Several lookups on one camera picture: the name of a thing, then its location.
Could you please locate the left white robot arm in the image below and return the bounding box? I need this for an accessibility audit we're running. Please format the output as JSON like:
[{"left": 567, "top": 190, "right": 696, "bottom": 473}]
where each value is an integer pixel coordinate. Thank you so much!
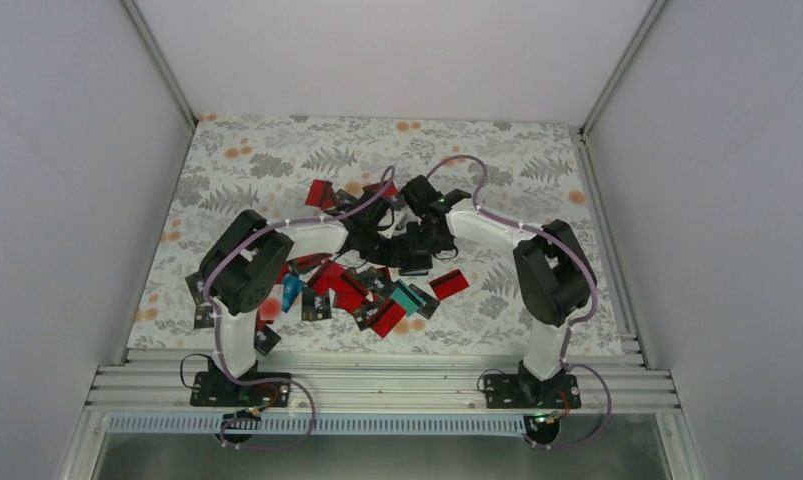
[{"left": 199, "top": 193, "right": 391, "bottom": 405}]

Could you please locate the blue grey cable duct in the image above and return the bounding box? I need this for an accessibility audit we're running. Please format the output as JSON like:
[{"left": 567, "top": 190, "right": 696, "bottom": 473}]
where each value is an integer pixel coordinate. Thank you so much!
[{"left": 104, "top": 412, "right": 526, "bottom": 437}]

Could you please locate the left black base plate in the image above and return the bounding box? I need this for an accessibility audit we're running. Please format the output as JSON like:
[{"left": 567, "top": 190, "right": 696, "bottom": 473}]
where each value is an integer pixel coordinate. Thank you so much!
[{"left": 190, "top": 372, "right": 291, "bottom": 409}]

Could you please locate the floral patterned table mat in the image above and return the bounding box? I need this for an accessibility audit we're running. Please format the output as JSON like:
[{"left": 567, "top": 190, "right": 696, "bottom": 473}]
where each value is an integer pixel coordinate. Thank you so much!
[{"left": 128, "top": 115, "right": 623, "bottom": 356}]

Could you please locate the blue card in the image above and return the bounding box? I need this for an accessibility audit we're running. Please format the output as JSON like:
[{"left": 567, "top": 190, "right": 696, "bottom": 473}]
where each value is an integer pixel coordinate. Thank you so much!
[{"left": 281, "top": 273, "right": 305, "bottom": 313}]

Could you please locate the aluminium rail frame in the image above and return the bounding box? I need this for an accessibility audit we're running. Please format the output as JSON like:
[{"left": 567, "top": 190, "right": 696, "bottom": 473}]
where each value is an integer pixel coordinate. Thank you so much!
[{"left": 60, "top": 334, "right": 703, "bottom": 479}]

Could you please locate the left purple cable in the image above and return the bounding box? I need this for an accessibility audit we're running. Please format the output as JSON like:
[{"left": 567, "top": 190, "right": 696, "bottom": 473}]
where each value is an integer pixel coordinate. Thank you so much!
[{"left": 202, "top": 165, "right": 397, "bottom": 454}]

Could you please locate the red card far left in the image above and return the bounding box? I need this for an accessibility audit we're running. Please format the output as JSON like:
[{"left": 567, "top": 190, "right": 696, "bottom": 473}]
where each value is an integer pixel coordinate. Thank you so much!
[{"left": 305, "top": 179, "right": 338, "bottom": 210}]

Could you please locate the black card front left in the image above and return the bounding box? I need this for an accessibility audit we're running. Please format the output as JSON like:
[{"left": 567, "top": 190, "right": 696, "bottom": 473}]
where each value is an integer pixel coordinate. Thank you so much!
[{"left": 254, "top": 325, "right": 281, "bottom": 357}]

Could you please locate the black card holder wallet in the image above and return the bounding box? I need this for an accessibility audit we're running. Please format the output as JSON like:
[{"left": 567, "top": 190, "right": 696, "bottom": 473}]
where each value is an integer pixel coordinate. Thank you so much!
[{"left": 390, "top": 239, "right": 433, "bottom": 276}]

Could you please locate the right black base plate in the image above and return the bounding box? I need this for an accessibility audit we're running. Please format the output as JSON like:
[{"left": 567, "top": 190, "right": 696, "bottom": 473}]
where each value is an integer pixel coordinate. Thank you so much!
[{"left": 483, "top": 373, "right": 582, "bottom": 409}]

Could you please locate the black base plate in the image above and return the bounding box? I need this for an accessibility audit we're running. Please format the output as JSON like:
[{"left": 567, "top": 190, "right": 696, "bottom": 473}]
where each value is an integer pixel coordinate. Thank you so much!
[
  {"left": 483, "top": 373, "right": 582, "bottom": 409},
  {"left": 190, "top": 372, "right": 291, "bottom": 409}
]

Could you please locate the black card near top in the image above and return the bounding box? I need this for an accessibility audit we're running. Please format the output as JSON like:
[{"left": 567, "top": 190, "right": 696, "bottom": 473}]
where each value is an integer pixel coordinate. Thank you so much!
[{"left": 334, "top": 189, "right": 359, "bottom": 212}]

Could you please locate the red card middle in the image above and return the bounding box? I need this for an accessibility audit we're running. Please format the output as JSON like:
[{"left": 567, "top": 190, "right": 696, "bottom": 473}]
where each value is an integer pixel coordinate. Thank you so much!
[{"left": 368, "top": 299, "right": 407, "bottom": 338}]

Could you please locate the black card left lower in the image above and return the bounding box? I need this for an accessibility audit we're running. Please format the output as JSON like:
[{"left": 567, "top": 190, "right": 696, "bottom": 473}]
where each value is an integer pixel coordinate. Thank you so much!
[{"left": 193, "top": 304, "right": 215, "bottom": 330}]

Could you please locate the red black-stripe card top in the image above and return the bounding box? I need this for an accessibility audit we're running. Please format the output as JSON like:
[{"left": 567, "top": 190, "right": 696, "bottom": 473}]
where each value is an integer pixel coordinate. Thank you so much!
[{"left": 363, "top": 181, "right": 399, "bottom": 199}]

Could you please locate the black VIP card right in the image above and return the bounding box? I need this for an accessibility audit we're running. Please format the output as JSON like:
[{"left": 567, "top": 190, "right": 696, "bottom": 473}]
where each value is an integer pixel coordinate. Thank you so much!
[{"left": 410, "top": 285, "right": 440, "bottom": 319}]

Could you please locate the teal card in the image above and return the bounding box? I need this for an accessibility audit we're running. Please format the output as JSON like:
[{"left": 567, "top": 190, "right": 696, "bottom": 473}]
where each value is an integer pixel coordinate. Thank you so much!
[{"left": 390, "top": 280, "right": 425, "bottom": 315}]

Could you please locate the red striped card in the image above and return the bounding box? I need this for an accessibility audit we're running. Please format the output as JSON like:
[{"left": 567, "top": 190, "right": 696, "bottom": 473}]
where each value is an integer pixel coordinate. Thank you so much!
[{"left": 429, "top": 269, "right": 470, "bottom": 301}]

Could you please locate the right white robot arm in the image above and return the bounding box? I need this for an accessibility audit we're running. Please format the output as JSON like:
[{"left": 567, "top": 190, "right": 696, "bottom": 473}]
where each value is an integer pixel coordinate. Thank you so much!
[{"left": 400, "top": 176, "right": 597, "bottom": 407}]

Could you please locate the black VIP card front centre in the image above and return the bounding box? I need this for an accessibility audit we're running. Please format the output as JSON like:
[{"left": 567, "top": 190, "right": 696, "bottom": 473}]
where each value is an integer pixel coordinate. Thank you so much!
[{"left": 301, "top": 287, "right": 332, "bottom": 322}]

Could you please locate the black vip card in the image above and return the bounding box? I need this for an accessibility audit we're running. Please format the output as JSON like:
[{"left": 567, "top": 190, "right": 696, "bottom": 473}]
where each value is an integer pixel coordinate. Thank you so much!
[
  {"left": 301, "top": 287, "right": 332, "bottom": 322},
  {"left": 410, "top": 285, "right": 440, "bottom": 319}
]

